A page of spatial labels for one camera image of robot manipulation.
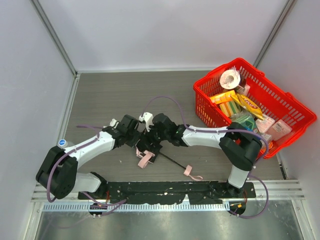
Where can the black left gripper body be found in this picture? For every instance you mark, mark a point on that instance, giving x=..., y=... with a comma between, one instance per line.
x=139, y=139

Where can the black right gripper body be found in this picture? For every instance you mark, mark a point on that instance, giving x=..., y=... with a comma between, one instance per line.
x=154, y=139

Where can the pink and black umbrella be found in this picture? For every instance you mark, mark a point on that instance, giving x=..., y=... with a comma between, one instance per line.
x=147, y=152

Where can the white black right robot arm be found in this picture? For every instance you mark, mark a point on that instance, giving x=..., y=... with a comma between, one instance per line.
x=241, y=146

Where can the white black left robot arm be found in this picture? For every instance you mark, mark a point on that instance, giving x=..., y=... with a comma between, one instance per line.
x=59, y=171

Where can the clear plastic water bottle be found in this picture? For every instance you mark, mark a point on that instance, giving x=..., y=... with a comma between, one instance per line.
x=62, y=143

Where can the orange snack box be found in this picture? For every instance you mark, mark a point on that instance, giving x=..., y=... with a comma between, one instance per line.
x=222, y=97

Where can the yellow green sponge pack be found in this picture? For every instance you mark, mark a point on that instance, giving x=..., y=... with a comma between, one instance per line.
x=229, y=108

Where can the green snack packet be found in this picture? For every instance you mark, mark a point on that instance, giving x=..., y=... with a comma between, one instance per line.
x=245, y=119

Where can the toilet paper roll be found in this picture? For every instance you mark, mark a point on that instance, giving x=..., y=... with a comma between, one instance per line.
x=230, y=79

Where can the yellow Lays chips bag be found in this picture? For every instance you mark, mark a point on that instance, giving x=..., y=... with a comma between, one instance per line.
x=248, y=105

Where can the dark brown jar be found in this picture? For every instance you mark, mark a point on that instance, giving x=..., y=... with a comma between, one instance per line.
x=241, y=87

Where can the pink packaged item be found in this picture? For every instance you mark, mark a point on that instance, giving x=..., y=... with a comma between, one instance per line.
x=265, y=124

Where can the clear labelled plastic container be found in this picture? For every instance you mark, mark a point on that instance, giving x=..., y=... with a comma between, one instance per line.
x=278, y=130

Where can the red plastic shopping basket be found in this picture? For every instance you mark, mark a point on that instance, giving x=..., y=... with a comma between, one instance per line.
x=271, y=99

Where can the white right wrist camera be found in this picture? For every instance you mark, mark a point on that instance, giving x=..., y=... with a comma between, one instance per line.
x=147, y=119

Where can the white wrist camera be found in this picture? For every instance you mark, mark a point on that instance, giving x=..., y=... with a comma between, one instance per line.
x=113, y=123
x=147, y=119

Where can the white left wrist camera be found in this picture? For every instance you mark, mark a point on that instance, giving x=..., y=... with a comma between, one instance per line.
x=113, y=123

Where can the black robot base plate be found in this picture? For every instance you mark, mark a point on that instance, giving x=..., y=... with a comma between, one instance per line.
x=171, y=192

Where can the white slotted cable duct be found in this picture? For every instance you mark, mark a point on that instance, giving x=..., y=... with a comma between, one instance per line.
x=88, y=206

